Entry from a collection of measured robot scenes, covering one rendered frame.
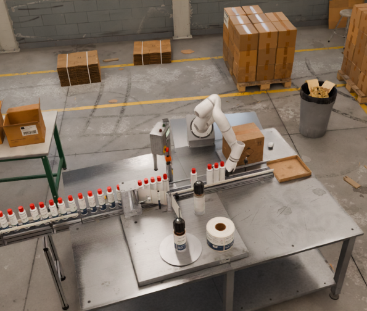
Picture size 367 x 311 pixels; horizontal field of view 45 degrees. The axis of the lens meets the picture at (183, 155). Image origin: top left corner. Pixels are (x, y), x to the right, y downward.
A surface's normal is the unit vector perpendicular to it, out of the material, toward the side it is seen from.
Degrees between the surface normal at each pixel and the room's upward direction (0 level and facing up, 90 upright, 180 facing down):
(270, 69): 87
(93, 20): 90
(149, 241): 0
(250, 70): 87
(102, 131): 0
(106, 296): 0
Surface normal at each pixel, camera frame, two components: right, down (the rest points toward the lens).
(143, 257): -0.04, -0.79
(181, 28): 0.11, 0.60
